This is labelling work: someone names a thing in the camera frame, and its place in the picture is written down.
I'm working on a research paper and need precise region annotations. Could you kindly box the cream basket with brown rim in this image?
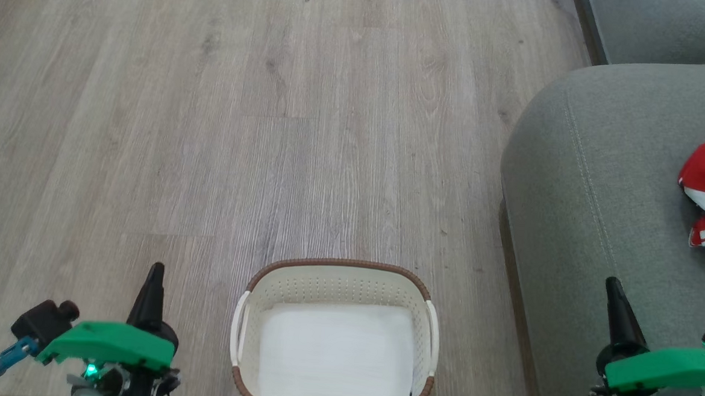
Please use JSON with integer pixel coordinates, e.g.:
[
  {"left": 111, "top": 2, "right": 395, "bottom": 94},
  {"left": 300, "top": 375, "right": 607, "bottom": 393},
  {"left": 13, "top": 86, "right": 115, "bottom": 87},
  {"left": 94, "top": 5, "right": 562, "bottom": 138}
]
[{"left": 227, "top": 253, "right": 444, "bottom": 396}]

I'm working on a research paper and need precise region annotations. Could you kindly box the teal left cable connector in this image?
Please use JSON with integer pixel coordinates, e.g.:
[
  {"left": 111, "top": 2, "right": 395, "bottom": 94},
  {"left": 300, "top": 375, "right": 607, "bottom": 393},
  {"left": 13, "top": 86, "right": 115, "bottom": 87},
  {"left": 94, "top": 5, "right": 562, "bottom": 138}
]
[{"left": 0, "top": 335, "right": 41, "bottom": 383}]

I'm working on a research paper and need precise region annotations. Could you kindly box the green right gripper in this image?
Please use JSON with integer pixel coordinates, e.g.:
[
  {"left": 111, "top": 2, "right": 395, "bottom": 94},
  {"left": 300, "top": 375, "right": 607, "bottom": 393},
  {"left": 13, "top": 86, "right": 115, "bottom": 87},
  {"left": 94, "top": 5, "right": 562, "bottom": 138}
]
[{"left": 595, "top": 275, "right": 705, "bottom": 396}]

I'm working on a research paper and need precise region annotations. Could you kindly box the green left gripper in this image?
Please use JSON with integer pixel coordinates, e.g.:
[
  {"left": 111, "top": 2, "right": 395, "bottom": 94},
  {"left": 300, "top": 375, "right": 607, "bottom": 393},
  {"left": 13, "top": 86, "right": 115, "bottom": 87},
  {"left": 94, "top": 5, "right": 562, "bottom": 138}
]
[{"left": 35, "top": 256, "right": 188, "bottom": 395}]

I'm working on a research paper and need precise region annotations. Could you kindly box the grey upholstered sofa section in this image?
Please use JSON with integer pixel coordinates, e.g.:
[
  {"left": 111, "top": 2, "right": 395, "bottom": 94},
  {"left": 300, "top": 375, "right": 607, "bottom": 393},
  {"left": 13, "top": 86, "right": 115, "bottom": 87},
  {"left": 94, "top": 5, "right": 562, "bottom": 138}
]
[{"left": 568, "top": 0, "right": 705, "bottom": 71}]

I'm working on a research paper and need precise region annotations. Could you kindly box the grey sofa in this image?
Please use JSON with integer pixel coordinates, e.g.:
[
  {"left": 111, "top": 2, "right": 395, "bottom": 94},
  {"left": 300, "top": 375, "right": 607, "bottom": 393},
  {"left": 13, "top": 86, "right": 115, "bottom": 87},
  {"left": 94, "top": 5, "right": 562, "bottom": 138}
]
[{"left": 489, "top": 52, "right": 705, "bottom": 396}]

